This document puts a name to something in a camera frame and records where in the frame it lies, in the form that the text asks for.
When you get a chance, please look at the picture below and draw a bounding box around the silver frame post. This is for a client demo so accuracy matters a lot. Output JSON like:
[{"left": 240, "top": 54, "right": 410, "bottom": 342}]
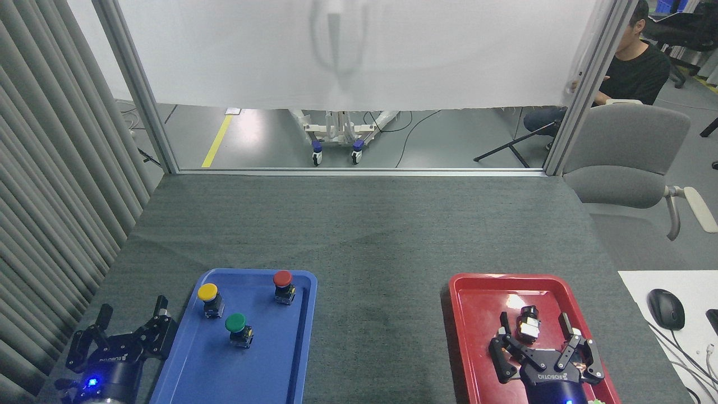
[
  {"left": 91, "top": 0, "right": 180, "bottom": 175},
  {"left": 543, "top": 0, "right": 640, "bottom": 177}
]

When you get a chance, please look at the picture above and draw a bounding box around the white stand on wheels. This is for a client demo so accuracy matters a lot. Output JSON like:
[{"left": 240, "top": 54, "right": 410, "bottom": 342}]
[{"left": 289, "top": 109, "right": 400, "bottom": 167}]

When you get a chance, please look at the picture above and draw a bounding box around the yellow push button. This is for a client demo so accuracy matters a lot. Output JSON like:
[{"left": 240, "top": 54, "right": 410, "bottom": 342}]
[{"left": 197, "top": 283, "right": 226, "bottom": 319}]

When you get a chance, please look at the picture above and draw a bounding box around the yellow floor tape line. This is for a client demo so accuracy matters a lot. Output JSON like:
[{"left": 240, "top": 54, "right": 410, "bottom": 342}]
[{"left": 201, "top": 114, "right": 233, "bottom": 168}]

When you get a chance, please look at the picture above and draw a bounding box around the black computer mouse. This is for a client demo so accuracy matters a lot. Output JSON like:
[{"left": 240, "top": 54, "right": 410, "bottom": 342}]
[{"left": 647, "top": 288, "right": 686, "bottom": 331}]

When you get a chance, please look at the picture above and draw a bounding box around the black tripod stand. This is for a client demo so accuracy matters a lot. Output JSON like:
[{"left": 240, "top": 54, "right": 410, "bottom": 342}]
[{"left": 473, "top": 121, "right": 561, "bottom": 168}]

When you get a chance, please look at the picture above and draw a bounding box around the red plastic tray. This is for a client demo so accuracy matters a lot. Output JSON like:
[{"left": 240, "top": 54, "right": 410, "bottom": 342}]
[{"left": 448, "top": 273, "right": 622, "bottom": 404}]

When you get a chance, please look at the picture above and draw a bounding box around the grey office chair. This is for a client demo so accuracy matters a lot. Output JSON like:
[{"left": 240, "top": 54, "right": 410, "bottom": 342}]
[{"left": 563, "top": 99, "right": 718, "bottom": 242}]

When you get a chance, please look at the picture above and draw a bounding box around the person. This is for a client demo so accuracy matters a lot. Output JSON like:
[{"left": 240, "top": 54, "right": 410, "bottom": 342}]
[{"left": 523, "top": 0, "right": 671, "bottom": 151}]

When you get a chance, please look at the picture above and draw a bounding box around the grey pleated curtain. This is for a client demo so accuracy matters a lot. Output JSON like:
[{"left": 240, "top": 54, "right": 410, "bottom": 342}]
[{"left": 0, "top": 0, "right": 159, "bottom": 404}]

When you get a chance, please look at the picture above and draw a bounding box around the green push button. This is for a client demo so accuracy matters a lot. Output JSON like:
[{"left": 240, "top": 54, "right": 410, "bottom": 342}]
[{"left": 224, "top": 313, "right": 254, "bottom": 349}]

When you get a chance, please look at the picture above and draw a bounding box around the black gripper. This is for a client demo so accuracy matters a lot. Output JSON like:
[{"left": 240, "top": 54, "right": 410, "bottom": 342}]
[
  {"left": 488, "top": 312, "right": 605, "bottom": 404},
  {"left": 66, "top": 295, "right": 179, "bottom": 401}
]

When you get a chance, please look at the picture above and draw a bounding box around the black office chair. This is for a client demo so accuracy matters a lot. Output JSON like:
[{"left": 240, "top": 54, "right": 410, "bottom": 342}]
[{"left": 639, "top": 0, "right": 718, "bottom": 89}]

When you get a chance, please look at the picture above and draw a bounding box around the white side table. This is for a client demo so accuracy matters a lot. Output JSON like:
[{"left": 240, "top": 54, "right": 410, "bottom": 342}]
[{"left": 618, "top": 270, "right": 718, "bottom": 404}]

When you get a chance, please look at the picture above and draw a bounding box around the white hanging sheet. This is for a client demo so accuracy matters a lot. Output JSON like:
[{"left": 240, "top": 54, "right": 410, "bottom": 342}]
[{"left": 115, "top": 0, "right": 615, "bottom": 112}]

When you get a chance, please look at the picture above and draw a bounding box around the red push button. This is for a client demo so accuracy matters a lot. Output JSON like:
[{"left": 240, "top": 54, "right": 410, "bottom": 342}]
[{"left": 273, "top": 270, "right": 297, "bottom": 306}]

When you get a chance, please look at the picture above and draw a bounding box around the grey mouse cable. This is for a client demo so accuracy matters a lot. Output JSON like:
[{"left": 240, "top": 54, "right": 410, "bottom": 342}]
[{"left": 645, "top": 321, "right": 718, "bottom": 389}]

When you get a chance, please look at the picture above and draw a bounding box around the blue plastic tray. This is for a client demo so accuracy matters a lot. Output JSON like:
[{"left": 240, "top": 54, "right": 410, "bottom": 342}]
[{"left": 149, "top": 268, "right": 318, "bottom": 404}]

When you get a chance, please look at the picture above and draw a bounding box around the silver table edge rail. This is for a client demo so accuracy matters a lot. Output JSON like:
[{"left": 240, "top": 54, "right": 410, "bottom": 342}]
[{"left": 168, "top": 167, "right": 547, "bottom": 178}]

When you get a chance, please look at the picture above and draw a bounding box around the black white selector switch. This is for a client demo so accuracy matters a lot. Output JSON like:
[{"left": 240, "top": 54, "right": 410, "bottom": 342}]
[{"left": 515, "top": 305, "right": 542, "bottom": 344}]

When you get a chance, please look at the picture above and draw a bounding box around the black floor cable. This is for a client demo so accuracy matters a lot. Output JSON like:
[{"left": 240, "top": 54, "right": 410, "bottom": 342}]
[{"left": 395, "top": 110, "right": 443, "bottom": 168}]

